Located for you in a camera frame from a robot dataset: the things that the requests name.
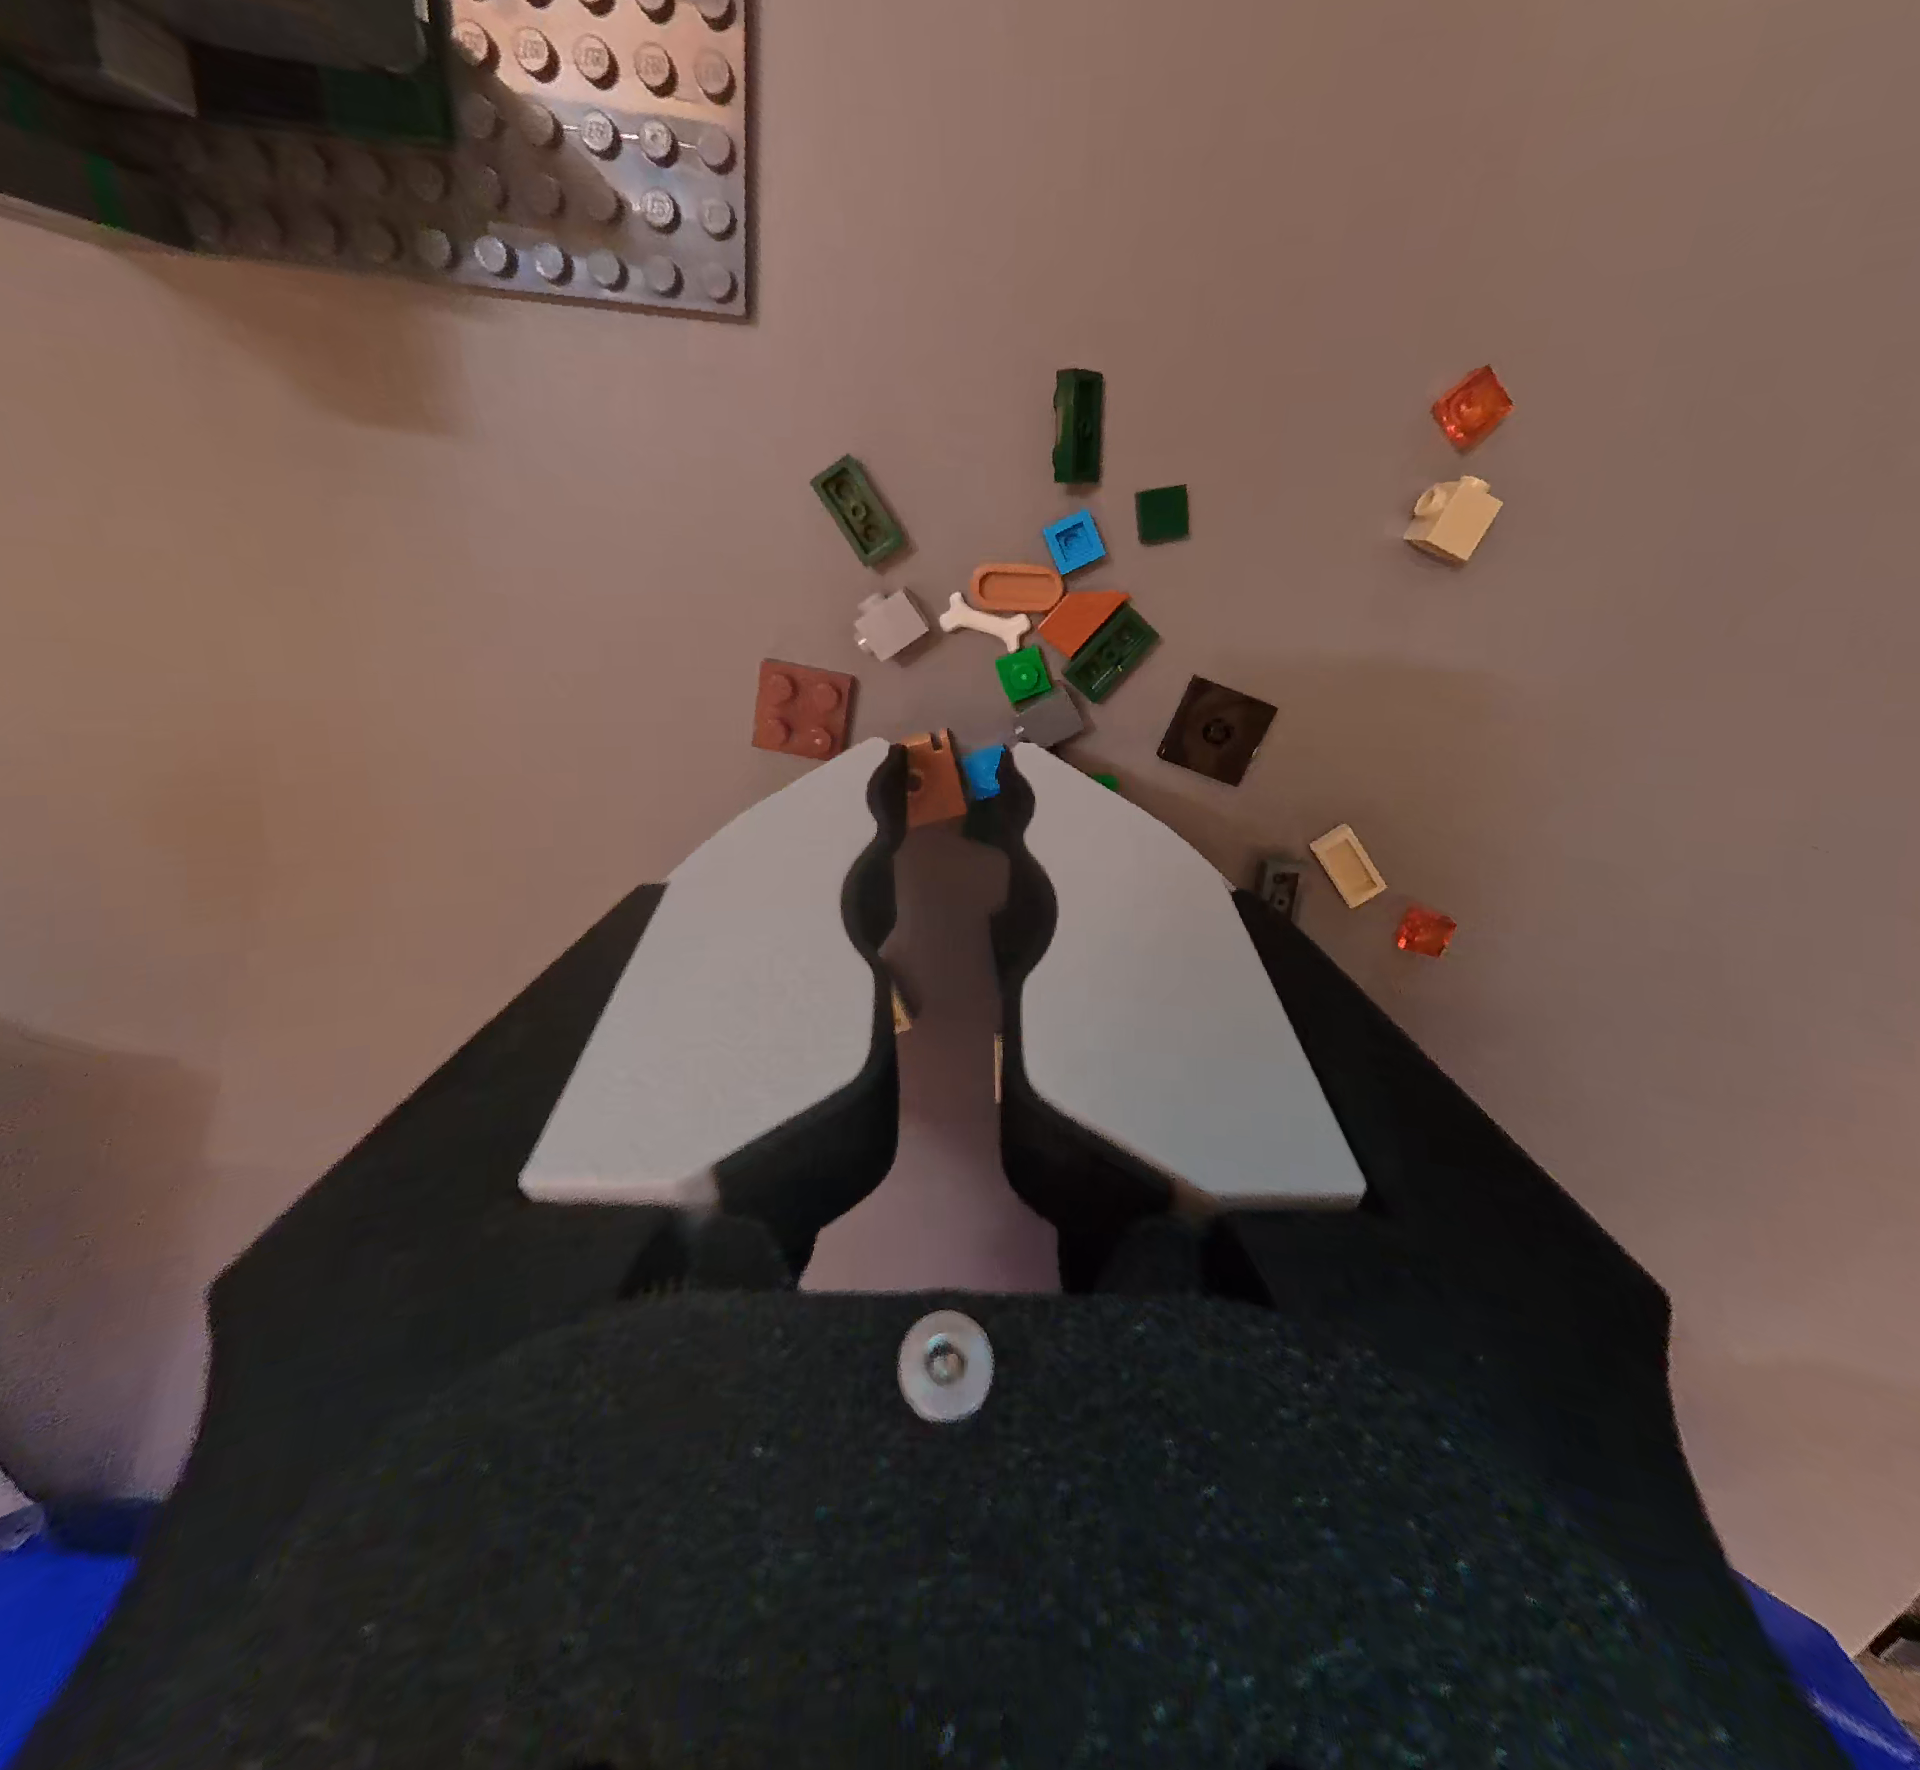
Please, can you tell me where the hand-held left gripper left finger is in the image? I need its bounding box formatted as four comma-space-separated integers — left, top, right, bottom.
517, 733, 911, 1276

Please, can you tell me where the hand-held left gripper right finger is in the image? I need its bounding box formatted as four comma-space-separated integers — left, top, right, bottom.
990, 742, 1369, 1289

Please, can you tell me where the pile of small toy bricks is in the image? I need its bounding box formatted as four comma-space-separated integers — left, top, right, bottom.
752, 366, 1464, 965

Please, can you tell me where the small tan brick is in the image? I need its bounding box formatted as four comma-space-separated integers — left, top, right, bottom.
1404, 475, 1506, 566

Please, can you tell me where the grey green brick model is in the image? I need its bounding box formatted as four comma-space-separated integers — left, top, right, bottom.
0, 0, 758, 324

